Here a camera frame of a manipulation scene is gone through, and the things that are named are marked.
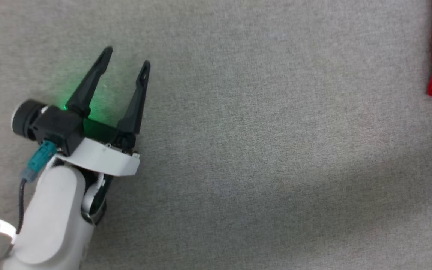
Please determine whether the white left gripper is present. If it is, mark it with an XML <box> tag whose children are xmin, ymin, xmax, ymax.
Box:
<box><xmin>11</xmin><ymin>46</ymin><xmax>151</xmax><ymax>177</ymax></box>

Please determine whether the teal cable connector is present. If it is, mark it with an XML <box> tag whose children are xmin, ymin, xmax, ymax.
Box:
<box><xmin>20</xmin><ymin>140</ymin><xmax>57</xmax><ymax>183</ymax></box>

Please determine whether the black camera cable with label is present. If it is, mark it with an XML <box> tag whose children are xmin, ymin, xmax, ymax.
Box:
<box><xmin>0</xmin><ymin>179</ymin><xmax>28</xmax><ymax>270</ymax></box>

